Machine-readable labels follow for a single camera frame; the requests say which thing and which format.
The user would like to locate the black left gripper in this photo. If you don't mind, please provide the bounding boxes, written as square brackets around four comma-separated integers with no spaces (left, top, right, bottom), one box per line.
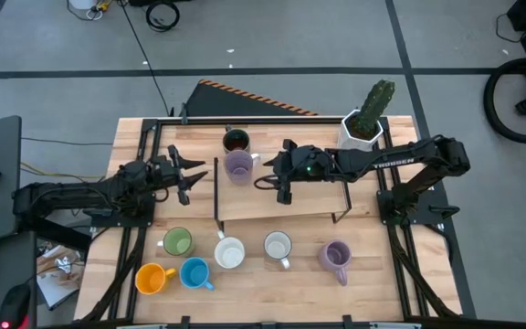
[149,144,210,206]

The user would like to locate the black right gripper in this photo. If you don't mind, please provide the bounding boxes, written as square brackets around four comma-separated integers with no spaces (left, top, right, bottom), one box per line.
[254,139,338,205]

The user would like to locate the lavender ribbed mug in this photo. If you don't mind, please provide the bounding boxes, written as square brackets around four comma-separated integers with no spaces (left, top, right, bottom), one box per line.
[223,149,262,186]

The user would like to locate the dark green glazed mug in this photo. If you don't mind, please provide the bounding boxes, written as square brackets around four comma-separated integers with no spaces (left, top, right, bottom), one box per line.
[221,125,252,154]

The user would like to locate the light green mug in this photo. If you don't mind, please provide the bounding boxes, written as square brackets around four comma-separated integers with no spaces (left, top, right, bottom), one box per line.
[156,227,195,257]

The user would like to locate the white blue leaf-pattern mug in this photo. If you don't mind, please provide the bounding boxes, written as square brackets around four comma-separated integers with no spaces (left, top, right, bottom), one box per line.
[263,230,293,271]

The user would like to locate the teal mug white interior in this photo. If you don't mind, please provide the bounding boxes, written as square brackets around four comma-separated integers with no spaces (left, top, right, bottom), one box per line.
[214,230,247,270]

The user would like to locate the light blue faceted mug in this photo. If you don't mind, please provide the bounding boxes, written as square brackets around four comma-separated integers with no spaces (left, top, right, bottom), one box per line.
[179,257,216,292]

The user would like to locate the yellow mug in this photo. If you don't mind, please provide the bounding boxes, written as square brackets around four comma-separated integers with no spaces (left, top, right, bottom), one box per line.
[134,262,177,296]

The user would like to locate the wooden shelf riser black legs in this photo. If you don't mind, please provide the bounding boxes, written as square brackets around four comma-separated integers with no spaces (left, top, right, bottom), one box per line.
[212,153,353,232]

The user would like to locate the black ramp orange-striped edge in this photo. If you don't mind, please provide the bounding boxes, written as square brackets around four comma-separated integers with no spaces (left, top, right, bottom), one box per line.
[184,79,320,118]

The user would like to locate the white hexagonal plant pot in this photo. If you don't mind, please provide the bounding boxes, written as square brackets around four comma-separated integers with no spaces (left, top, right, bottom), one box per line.
[338,109,385,152]

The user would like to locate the green cactus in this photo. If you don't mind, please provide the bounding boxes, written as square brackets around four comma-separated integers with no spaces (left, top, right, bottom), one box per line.
[357,79,396,138]

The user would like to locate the crumpled silver foil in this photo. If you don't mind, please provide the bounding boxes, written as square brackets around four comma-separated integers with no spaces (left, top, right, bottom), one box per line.
[52,255,80,276]

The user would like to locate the white paper sheet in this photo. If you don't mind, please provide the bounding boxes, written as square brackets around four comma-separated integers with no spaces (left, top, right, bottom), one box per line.
[36,269,85,312]

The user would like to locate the black computer mouse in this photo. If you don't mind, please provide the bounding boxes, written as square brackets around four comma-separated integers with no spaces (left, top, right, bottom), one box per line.
[0,282,34,329]

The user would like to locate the orange black shop vacuum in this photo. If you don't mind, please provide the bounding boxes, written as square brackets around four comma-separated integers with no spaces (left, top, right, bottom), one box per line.
[482,57,526,145]

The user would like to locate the black aluminium rig frame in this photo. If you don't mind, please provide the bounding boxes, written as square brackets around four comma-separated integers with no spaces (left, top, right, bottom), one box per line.
[78,116,474,329]

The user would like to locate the long black floor cable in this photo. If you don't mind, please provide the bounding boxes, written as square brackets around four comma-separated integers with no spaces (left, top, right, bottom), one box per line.
[117,0,175,118]

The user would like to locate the coiled black cable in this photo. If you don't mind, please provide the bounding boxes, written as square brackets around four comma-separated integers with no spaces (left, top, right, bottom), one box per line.
[145,1,181,33]

